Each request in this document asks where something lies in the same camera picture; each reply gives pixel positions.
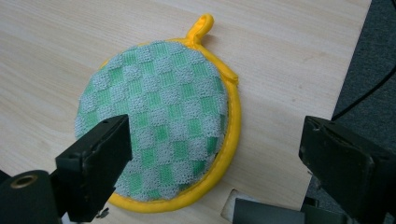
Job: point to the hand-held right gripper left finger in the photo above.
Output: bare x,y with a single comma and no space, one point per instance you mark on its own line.
93,165

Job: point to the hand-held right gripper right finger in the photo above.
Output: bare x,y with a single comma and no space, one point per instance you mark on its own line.
345,165

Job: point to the round green checked pot holder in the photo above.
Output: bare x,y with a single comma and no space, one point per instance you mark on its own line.
165,124

